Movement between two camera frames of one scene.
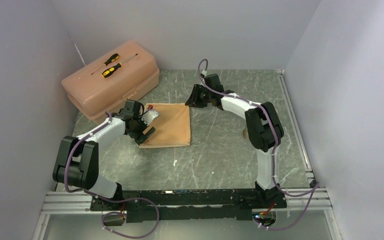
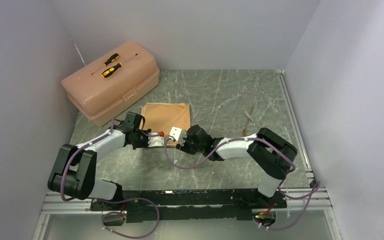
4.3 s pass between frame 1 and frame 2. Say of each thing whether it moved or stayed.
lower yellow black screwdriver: stayed
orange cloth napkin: stayed
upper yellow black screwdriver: stayed
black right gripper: moved
